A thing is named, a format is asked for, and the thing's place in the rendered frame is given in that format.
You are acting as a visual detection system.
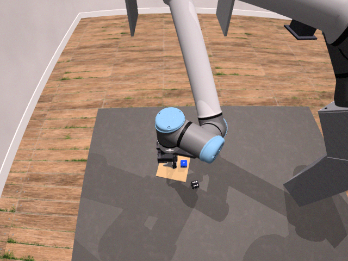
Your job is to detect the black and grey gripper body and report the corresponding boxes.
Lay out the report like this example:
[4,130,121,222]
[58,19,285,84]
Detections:
[157,141,178,163]

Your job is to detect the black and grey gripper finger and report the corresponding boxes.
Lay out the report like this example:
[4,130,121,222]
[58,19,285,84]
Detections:
[163,160,177,169]

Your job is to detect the black die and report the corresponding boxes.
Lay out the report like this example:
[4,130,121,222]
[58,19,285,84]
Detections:
[191,180,199,189]

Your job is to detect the blue die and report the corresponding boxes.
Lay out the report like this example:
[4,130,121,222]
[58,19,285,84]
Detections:
[181,160,187,168]

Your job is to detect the tan flat mat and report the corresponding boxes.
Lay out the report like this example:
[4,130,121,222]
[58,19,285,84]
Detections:
[156,156,190,182]

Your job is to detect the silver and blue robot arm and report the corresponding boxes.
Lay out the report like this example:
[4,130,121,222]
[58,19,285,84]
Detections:
[155,0,348,164]

